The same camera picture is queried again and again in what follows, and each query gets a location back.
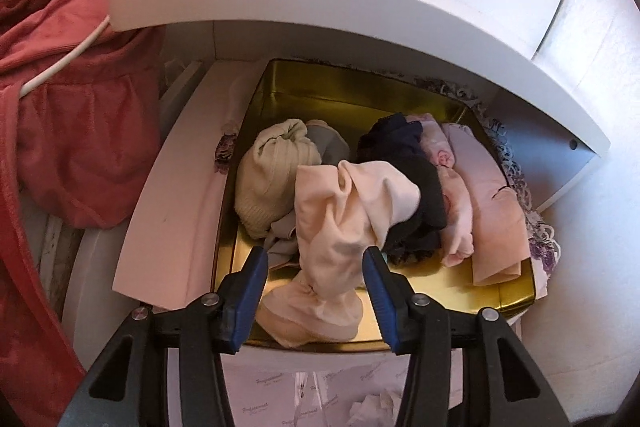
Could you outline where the white floral lace cloth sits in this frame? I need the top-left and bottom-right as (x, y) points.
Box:
(214, 72), (561, 298)

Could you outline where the beige stocking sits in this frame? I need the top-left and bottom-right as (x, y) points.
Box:
(257, 159), (422, 349)

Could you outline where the gold tin box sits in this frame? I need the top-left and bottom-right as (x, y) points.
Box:
(210, 58), (538, 354)

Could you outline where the black sock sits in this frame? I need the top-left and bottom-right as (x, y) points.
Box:
(387, 157), (448, 265)

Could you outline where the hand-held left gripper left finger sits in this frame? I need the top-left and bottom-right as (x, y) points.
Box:
(60, 246), (270, 427)

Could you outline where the white cable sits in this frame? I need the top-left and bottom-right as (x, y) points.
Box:
(20, 0), (132, 98)

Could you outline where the pink garment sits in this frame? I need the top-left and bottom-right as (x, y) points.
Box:
(407, 113), (476, 269)

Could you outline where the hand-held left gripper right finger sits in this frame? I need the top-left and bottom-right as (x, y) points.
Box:
(362, 246), (573, 427)

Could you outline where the red robe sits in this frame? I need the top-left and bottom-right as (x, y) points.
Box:
(0, 0), (181, 427)

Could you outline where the grey cloth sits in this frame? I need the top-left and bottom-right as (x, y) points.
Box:
(262, 119), (351, 270)

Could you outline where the white bedside cabinet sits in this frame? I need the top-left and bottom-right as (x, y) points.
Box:
(37, 0), (613, 427)

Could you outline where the dark navy lace garment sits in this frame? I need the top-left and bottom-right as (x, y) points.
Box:
(356, 114), (426, 168)

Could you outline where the printed paper drawer liner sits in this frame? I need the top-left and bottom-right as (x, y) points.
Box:
(220, 354), (411, 427)

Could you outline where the white rolled cloth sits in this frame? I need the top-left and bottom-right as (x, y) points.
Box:
(347, 389), (406, 427)

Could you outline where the pale pink cloth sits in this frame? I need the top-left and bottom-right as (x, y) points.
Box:
(442, 122), (532, 286)

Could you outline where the cream knit sock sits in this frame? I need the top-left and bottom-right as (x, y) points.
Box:
(234, 118), (323, 239)

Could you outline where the white drawer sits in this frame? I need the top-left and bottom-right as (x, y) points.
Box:
(150, 347), (526, 427)

